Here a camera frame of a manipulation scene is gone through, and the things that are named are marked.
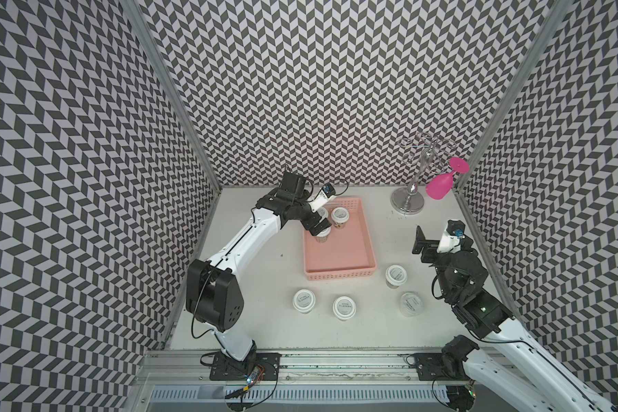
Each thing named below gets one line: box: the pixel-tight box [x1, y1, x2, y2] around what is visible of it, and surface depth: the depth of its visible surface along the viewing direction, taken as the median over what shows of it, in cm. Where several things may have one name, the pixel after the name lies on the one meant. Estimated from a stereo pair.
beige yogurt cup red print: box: [331, 206, 351, 231], surface depth 101 cm
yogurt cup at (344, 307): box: [332, 295, 358, 322], surface depth 79 cm
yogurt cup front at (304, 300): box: [292, 288, 316, 315], surface depth 80 cm
